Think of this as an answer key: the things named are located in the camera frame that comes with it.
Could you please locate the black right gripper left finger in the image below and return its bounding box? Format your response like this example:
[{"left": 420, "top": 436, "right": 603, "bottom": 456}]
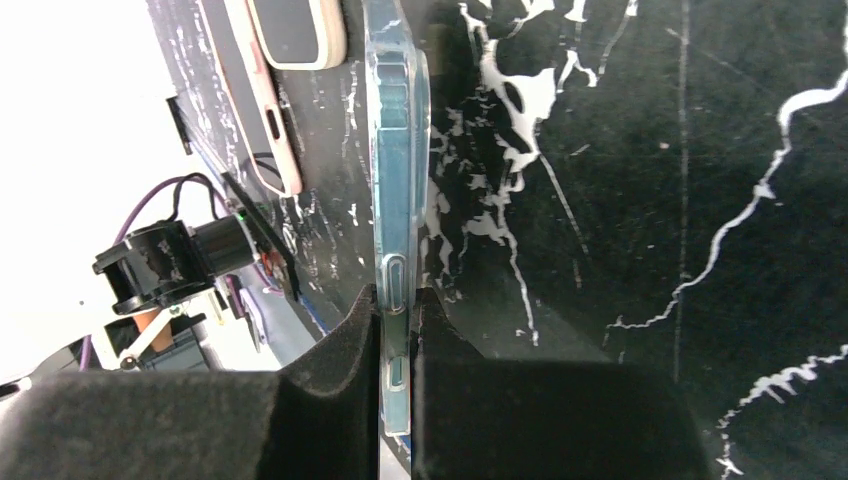
[{"left": 1, "top": 286, "right": 380, "bottom": 479}]

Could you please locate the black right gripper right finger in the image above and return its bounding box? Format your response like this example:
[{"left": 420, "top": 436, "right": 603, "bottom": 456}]
[{"left": 411, "top": 288, "right": 711, "bottom": 479}]

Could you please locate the clear magsafe phone case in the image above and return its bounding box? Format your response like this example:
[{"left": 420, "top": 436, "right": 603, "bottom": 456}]
[{"left": 362, "top": 0, "right": 431, "bottom": 437}]

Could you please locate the pink phone case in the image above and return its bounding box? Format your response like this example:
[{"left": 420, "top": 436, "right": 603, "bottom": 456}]
[{"left": 199, "top": 0, "right": 303, "bottom": 198}]

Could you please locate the black smartphone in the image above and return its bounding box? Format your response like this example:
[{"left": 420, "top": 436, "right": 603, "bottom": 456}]
[{"left": 253, "top": 0, "right": 319, "bottom": 69}]

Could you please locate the beige phone case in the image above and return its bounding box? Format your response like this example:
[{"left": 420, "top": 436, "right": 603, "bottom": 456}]
[{"left": 246, "top": 0, "right": 348, "bottom": 72}]

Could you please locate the aluminium frame rail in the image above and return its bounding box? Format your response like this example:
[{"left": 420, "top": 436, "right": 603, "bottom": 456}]
[{"left": 166, "top": 96, "right": 193, "bottom": 155}]

